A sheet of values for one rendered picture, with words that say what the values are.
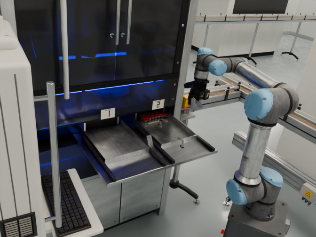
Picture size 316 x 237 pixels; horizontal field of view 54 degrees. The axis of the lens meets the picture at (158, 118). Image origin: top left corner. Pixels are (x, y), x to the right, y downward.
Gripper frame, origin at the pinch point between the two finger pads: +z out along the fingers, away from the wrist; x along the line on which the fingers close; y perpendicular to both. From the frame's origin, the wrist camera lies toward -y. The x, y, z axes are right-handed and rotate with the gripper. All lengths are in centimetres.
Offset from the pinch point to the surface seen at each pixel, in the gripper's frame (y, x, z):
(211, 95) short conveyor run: -39, 53, 16
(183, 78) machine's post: -24.3, 10.8, -7.9
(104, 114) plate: -25.1, -42.7, 6.7
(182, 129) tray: -11.9, 5.5, 21.1
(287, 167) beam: 21, 85, 55
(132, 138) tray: -15.8, -28.5, 20.9
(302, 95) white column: -18, 144, 23
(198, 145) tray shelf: 6.7, 3.3, 21.5
